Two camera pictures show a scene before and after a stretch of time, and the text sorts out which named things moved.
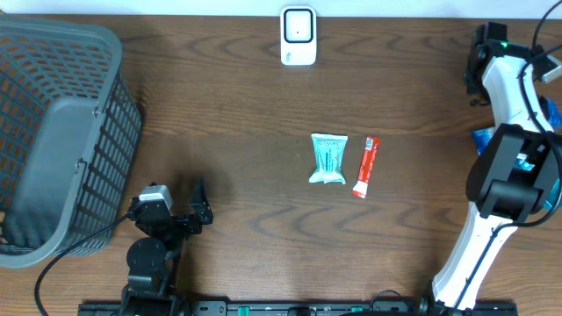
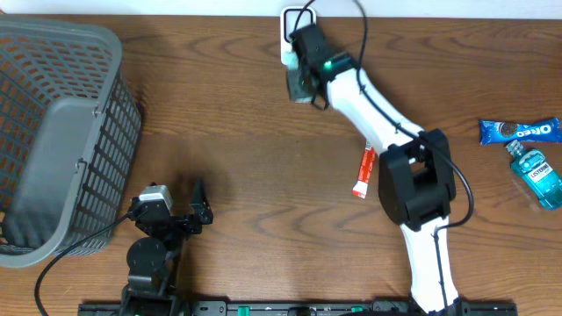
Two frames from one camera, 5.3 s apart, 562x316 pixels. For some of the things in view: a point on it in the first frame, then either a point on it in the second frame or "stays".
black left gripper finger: [200, 204] stays
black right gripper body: [474, 82] -> [306, 69]
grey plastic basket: [70, 128] stays
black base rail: [292, 308] stays
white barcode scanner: [299, 35] stays
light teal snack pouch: [329, 151] -> [290, 59]
